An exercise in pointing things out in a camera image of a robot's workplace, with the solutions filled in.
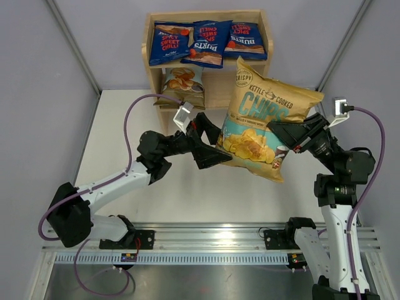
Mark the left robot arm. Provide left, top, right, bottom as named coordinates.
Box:
left=45, top=112, right=232, bottom=249

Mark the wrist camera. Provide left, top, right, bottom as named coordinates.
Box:
left=173, top=102, right=194, bottom=133
left=327, top=97, right=354, bottom=128

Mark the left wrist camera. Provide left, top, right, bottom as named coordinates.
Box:
left=173, top=102, right=194, bottom=133

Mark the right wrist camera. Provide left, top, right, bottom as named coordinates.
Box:
left=327, top=97, right=354, bottom=128

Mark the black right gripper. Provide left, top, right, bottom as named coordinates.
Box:
left=269, top=112, right=344, bottom=176

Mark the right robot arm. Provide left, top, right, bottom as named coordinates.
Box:
left=268, top=113, right=380, bottom=299

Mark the light blue cassava chips bag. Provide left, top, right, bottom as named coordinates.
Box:
left=161, top=66, right=205, bottom=109

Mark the aluminium mounting rail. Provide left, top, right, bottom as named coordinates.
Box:
left=42, top=222, right=381, bottom=253

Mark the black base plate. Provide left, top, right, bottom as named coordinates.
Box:
left=99, top=229, right=156, bottom=250
left=259, top=227, right=300, bottom=250

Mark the tan kettle chips bag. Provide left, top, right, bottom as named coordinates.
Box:
left=216, top=57, right=324, bottom=183

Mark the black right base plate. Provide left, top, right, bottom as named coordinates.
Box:
left=259, top=227, right=300, bottom=250

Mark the blue Burts chips bag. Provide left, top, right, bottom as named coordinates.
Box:
left=181, top=20, right=232, bottom=69
left=224, top=22, right=268, bottom=60
left=149, top=21, right=193, bottom=66

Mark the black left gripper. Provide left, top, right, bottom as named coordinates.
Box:
left=160, top=113, right=235, bottom=169

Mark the white slotted cable duct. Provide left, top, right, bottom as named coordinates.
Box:
left=55, top=252, right=289, bottom=266

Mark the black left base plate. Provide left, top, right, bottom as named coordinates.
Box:
left=99, top=229, right=156, bottom=250

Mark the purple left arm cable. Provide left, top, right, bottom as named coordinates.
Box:
left=37, top=94, right=185, bottom=296

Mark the wooden two-tier shelf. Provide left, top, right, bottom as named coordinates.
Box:
left=141, top=9, right=274, bottom=137

